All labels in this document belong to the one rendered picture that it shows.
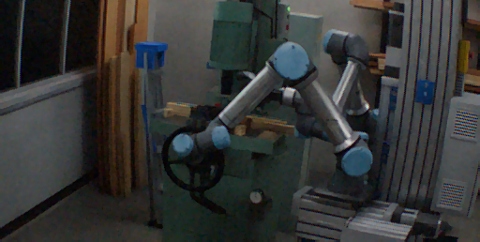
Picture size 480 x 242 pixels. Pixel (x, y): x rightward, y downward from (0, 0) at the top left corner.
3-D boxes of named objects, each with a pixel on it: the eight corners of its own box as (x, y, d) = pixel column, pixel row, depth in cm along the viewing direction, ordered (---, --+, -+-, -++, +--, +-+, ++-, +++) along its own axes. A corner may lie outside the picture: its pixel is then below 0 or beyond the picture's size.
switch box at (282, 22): (271, 33, 289) (274, 2, 286) (277, 33, 298) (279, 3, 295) (283, 35, 287) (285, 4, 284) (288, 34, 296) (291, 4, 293)
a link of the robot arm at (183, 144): (195, 150, 202) (172, 157, 203) (204, 158, 212) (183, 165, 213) (190, 129, 205) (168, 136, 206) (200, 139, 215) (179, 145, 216)
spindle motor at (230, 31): (202, 67, 265) (209, 0, 259) (217, 63, 281) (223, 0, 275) (239, 72, 260) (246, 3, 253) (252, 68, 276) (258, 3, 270)
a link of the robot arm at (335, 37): (367, 141, 266) (341, 40, 238) (344, 133, 277) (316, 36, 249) (381, 126, 271) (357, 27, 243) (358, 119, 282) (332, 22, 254)
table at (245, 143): (139, 135, 263) (139, 123, 261) (167, 123, 291) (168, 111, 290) (266, 160, 244) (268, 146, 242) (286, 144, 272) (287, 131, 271)
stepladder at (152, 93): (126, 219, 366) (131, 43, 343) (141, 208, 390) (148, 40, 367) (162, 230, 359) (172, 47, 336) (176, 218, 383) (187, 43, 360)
